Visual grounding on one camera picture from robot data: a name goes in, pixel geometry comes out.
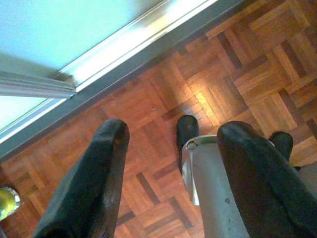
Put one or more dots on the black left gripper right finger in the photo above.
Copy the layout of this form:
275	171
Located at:
267	193

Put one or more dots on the grey sliding door stile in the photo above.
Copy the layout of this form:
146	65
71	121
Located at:
34	85

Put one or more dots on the black robot foot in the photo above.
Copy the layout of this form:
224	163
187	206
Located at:
188	129
282	143

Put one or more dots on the shiny yellow round object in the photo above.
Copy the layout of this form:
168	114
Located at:
7	203

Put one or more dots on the black robot right foot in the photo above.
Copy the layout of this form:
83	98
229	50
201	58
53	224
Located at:
282	143

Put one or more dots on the aluminium sliding door track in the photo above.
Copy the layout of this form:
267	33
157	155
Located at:
111	57

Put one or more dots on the black robot left foot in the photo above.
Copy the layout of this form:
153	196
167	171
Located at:
188	129

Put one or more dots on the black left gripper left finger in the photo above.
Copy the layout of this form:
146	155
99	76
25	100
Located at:
84	188

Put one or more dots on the grey robot left leg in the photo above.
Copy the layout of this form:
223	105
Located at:
213	186

